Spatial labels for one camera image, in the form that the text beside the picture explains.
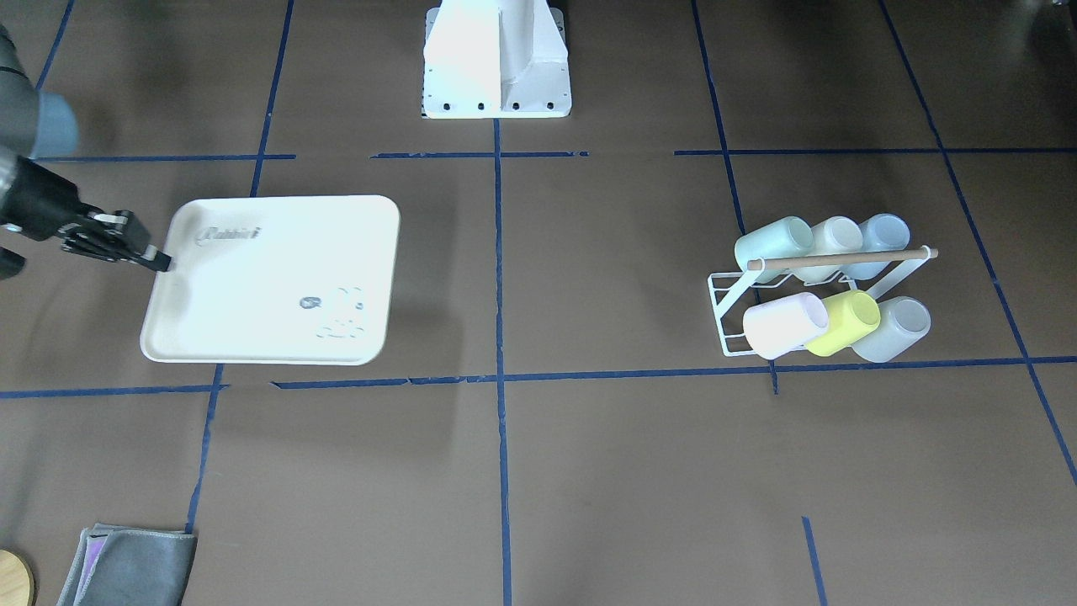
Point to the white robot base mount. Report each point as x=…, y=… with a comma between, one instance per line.
x=486, y=60

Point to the pink cup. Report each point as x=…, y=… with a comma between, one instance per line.
x=779, y=326

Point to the white wire cup rack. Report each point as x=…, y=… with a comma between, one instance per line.
x=727, y=288

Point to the wooden mug tree stand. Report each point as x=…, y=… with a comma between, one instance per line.
x=17, y=581

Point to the blue-grey cup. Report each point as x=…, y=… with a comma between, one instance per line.
x=881, y=233

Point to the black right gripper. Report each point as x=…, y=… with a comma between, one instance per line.
x=40, y=204

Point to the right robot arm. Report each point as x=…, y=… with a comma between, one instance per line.
x=33, y=123

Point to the grey folded cloth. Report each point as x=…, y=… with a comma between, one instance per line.
x=123, y=565

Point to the green cup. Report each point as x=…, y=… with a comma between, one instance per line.
x=789, y=237

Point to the grey cup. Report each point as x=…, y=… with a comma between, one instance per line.
x=903, y=322

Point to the yellow cup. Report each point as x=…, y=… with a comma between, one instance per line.
x=853, y=315

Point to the beige cup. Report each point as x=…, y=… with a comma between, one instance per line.
x=837, y=235

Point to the cream rabbit tray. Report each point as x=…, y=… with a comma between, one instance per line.
x=275, y=280

